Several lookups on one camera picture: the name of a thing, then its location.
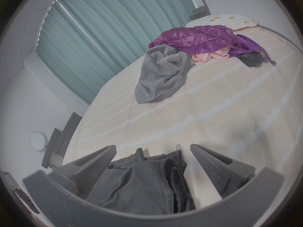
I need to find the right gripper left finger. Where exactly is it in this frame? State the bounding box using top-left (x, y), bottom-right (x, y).
top-left (48, 145), bottom-right (117, 197)

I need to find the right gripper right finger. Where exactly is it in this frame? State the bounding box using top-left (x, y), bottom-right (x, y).
top-left (190, 144), bottom-right (256, 198)

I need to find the black T-shirt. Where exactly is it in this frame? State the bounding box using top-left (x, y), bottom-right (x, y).
top-left (86, 144), bottom-right (196, 215)

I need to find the bed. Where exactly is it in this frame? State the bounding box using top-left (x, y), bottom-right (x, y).
top-left (62, 0), bottom-right (303, 210)

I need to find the round white ceiling lamp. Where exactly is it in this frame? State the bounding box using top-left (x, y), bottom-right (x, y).
top-left (30, 131), bottom-right (47, 151)

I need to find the grey garment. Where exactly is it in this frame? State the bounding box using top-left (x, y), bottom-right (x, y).
top-left (134, 45), bottom-right (196, 104)

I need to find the pink garment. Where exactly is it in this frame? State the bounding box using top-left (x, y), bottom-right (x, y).
top-left (192, 49), bottom-right (230, 63)

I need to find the small black garment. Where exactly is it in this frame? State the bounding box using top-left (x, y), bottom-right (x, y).
top-left (237, 52), bottom-right (266, 67)

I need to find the purple satin garment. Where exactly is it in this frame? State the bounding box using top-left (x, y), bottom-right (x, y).
top-left (149, 25), bottom-right (277, 66)

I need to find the white printed pillow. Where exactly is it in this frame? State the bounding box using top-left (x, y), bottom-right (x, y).
top-left (185, 14), bottom-right (258, 31)

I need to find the grey bedside table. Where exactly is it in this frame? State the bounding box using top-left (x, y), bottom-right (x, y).
top-left (192, 6), bottom-right (207, 17)

